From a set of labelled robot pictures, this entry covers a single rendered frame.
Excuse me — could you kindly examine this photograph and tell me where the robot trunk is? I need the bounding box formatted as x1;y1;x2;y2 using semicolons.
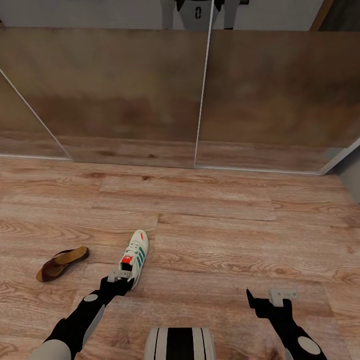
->
143;327;217;360

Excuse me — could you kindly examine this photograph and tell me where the gym shoe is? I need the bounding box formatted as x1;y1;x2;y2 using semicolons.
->
118;229;149;290

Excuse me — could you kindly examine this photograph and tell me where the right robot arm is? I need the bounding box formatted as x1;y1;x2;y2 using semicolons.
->
246;288;328;360

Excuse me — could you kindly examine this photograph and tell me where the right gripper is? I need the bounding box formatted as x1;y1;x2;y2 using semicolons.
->
246;289;295;332

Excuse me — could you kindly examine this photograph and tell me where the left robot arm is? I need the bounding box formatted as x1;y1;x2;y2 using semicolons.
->
26;269;135;360

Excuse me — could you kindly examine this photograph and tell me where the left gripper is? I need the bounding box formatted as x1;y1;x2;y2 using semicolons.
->
100;277;135;299

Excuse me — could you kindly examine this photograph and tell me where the sandal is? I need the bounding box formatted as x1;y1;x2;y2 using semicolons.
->
36;246;90;282

